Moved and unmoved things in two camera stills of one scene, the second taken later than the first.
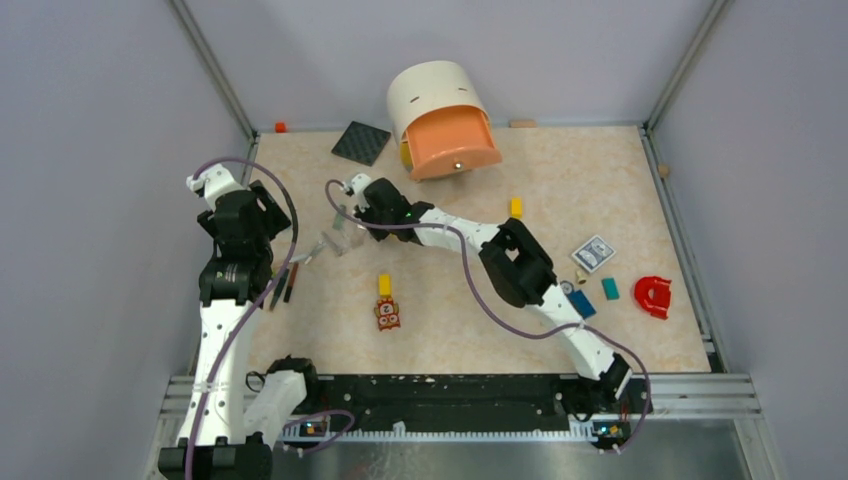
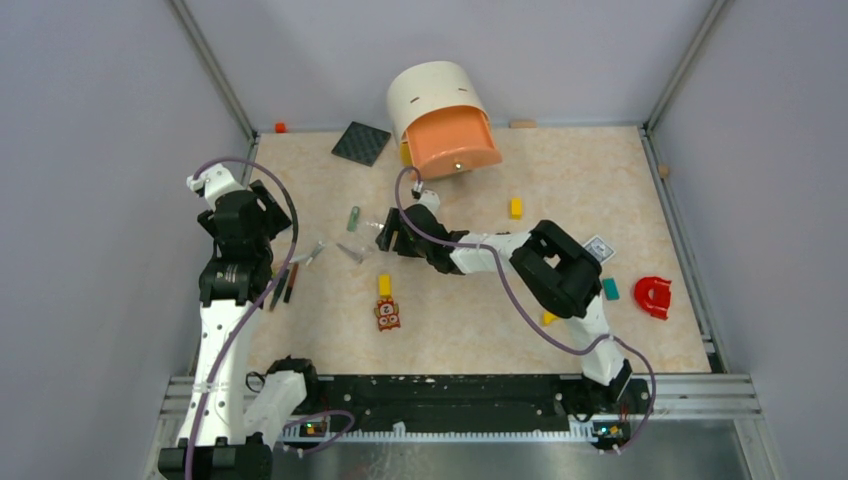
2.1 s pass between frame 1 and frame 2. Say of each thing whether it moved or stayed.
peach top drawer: stayed
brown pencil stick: stayed
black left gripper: stayed
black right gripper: moved
